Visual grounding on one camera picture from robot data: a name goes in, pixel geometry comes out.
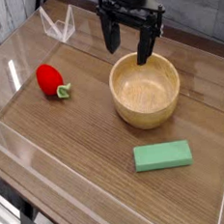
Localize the green rectangular block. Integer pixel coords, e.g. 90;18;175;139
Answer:
133;140;193;173

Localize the clear acrylic tray wall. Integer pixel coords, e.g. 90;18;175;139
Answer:
0;8;224;224

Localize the light wooden bowl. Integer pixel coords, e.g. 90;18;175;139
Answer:
109;52;181;129

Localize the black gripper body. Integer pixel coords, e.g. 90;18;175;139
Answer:
97;0;165;36

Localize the red plush strawberry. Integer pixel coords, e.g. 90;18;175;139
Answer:
36;64;71;99

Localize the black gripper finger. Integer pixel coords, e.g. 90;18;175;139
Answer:
137;25;155;66
100;14;121;54

